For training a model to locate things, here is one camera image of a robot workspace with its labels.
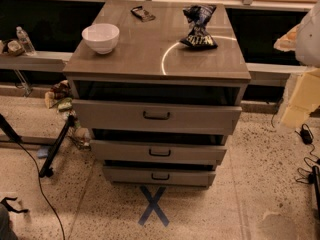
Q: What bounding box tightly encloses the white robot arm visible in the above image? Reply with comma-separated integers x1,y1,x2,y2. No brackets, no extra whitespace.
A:
274,1,320,67

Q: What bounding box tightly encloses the white bowl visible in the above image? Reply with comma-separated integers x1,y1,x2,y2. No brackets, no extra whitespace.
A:
82,23,120,54

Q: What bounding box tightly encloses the grey drawer cabinet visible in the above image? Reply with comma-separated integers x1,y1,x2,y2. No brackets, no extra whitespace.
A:
64,1,251,172

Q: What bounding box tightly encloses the small black snack packet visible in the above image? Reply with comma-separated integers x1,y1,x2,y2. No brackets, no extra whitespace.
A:
131,6,156,22

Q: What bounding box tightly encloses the top grey drawer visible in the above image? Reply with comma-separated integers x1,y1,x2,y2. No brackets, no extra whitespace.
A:
73,99,242,135

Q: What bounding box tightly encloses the grey drawer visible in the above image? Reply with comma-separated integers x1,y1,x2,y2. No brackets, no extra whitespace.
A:
90,140,226,165
73,99,242,135
103,166,216,187

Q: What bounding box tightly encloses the blue tape cross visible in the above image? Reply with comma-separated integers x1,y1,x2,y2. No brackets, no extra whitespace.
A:
138,186,169,227

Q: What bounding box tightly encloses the middle grey drawer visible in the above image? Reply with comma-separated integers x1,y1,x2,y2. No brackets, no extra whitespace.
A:
90,140,226,165

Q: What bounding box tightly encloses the bottom grey drawer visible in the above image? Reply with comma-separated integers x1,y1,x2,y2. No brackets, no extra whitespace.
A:
103,166,216,187

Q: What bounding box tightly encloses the pile of snack bags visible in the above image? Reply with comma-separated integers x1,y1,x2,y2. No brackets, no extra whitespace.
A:
44,80,91,150

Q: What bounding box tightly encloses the grey side shelf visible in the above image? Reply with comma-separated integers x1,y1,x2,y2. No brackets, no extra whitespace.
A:
0,51,72,73

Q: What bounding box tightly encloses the clear plastic water bottle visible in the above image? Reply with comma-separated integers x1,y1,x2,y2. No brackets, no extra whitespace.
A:
16,26,36,56

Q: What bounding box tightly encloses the black tripod leg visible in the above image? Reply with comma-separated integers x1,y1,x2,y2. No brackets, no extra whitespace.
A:
39,115,75,178

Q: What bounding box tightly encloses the round container on shelf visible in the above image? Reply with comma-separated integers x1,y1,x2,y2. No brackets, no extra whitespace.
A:
1,39,24,56

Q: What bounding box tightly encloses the black floor cable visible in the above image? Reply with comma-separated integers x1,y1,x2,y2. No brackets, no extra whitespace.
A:
0,113,67,240

